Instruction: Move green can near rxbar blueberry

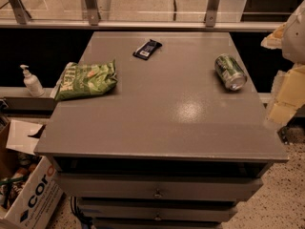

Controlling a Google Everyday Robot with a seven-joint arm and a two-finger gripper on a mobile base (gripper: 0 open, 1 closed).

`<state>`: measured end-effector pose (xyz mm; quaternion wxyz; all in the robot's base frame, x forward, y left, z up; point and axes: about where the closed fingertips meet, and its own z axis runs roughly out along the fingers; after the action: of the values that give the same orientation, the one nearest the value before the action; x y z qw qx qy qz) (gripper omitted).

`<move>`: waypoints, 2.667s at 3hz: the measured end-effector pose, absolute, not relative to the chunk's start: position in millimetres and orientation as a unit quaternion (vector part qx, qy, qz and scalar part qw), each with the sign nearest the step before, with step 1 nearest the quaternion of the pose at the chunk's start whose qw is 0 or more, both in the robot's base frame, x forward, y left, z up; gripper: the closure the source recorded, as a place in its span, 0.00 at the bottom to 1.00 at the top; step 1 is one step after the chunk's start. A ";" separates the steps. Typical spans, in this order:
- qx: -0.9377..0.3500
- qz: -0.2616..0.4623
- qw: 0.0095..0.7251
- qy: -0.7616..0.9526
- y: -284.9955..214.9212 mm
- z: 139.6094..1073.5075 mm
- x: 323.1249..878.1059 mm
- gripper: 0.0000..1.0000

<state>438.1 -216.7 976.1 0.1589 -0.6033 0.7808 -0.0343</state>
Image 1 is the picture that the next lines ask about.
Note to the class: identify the white cardboard box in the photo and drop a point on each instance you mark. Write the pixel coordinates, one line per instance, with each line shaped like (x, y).
(29, 195)

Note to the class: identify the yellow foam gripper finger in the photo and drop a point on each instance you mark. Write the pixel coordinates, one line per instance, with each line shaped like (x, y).
(274, 40)
(287, 95)

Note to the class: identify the dark blue rxbar wrapper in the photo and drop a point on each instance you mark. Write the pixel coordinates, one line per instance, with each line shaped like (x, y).
(147, 49)

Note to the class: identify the green chip bag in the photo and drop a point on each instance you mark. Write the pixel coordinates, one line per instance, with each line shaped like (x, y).
(86, 80)

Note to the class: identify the grey drawer cabinet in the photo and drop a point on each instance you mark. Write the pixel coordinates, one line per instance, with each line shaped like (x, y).
(169, 147)

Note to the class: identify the green soda can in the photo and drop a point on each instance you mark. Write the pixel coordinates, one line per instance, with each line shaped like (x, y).
(229, 71)

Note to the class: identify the metal railing post middle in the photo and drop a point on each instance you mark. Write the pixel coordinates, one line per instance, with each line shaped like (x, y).
(92, 12)

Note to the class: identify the white pump sanitizer bottle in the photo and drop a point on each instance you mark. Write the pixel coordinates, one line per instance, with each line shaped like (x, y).
(32, 82)

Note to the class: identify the metal railing post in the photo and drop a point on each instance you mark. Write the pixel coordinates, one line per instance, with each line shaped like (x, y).
(21, 15)
(211, 12)
(92, 12)

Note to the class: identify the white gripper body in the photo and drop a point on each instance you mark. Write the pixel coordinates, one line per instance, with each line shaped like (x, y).
(295, 37)

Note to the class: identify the metal railing post left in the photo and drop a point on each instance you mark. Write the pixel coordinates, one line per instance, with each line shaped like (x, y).
(21, 15)

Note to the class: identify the metal railing post right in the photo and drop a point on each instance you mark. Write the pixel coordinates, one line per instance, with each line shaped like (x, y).
(211, 12)

